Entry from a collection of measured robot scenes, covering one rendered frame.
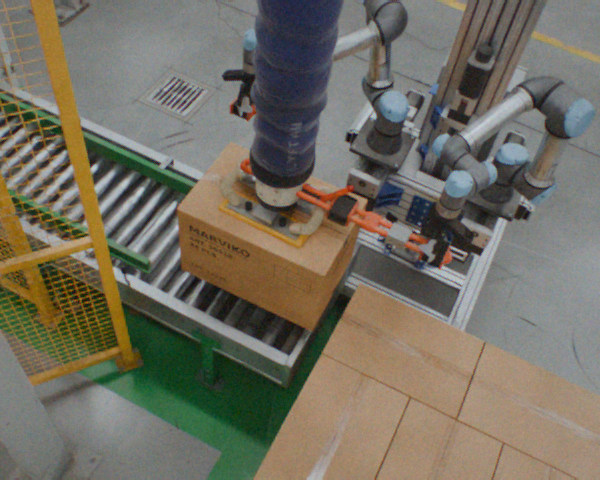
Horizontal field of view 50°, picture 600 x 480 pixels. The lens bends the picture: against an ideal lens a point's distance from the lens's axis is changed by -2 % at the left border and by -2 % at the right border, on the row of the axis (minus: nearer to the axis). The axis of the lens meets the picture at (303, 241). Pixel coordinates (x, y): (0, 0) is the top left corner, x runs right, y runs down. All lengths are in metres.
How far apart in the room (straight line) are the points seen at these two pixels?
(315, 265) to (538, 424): 1.15
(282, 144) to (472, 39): 0.87
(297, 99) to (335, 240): 0.64
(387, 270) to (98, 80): 2.35
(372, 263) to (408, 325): 0.64
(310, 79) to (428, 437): 1.46
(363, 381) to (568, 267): 1.79
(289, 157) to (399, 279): 1.43
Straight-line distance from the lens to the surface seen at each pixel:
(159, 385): 3.23
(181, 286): 2.83
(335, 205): 2.26
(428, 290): 3.38
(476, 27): 2.51
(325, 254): 2.31
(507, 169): 2.58
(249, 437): 3.12
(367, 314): 2.83
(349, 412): 2.62
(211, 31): 5.00
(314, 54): 1.83
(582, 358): 3.77
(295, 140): 2.06
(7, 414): 2.38
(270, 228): 2.33
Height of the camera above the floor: 2.94
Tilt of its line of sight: 53 degrees down
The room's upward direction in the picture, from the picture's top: 10 degrees clockwise
